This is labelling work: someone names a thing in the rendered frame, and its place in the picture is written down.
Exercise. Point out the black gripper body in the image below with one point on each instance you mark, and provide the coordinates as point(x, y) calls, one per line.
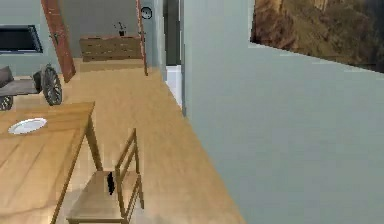
point(111, 183)

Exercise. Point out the dark houseplant in black pot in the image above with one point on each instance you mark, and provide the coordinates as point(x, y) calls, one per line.
point(121, 30)

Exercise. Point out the wooden slat-back chair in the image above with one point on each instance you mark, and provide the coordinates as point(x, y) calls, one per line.
point(96, 200)

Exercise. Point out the wooden dining table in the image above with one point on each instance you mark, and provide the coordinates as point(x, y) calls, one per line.
point(36, 160)

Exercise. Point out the white plate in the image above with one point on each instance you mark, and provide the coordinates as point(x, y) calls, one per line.
point(27, 126)

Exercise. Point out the wooden chest of drawers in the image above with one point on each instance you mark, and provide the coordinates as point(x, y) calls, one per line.
point(110, 48)

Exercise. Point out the brown room door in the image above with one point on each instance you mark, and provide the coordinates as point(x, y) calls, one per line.
point(61, 43)

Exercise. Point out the brown door frame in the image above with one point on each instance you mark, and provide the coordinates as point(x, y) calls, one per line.
point(142, 40)

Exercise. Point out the black wall television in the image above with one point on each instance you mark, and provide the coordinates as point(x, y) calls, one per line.
point(18, 38)

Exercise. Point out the round white wall clock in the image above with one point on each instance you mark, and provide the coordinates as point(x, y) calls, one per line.
point(146, 12)

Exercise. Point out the brown landscape wall painting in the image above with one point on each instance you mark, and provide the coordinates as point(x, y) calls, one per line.
point(320, 28)

